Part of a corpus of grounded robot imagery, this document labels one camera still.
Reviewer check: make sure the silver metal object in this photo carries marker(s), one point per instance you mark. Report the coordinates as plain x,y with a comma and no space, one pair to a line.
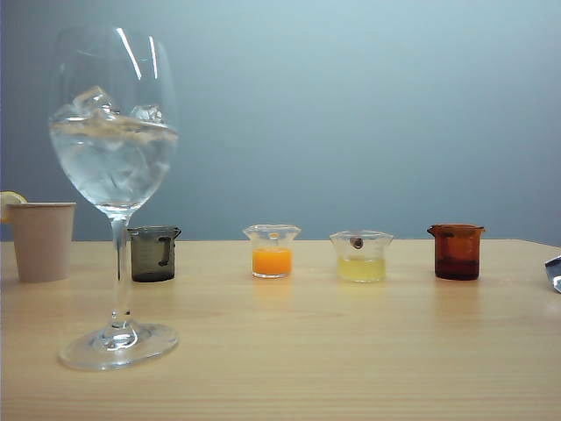
554,272

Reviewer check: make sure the yellow lemon slice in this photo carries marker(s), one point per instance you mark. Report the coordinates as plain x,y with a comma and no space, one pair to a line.
9,198

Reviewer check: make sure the beige paper cup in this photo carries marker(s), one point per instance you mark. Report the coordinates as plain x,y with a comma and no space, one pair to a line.
41,241

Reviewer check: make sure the smoky grey measuring cup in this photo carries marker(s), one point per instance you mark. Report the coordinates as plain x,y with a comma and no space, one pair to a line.
146,259

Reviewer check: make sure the clear orange juice measuring cup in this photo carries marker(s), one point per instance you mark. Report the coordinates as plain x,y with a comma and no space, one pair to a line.
271,262

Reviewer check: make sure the clear yellow juice measuring cup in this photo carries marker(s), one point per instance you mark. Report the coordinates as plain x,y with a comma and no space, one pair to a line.
361,267

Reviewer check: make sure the clear stemmed wine glass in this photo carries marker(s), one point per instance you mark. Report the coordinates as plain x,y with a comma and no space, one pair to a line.
115,175

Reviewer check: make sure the clear ice cube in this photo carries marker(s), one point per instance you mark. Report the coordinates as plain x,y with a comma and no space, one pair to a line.
90,98
146,113

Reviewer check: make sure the amber brown measuring cup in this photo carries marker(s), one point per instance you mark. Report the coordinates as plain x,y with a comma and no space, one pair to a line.
456,254

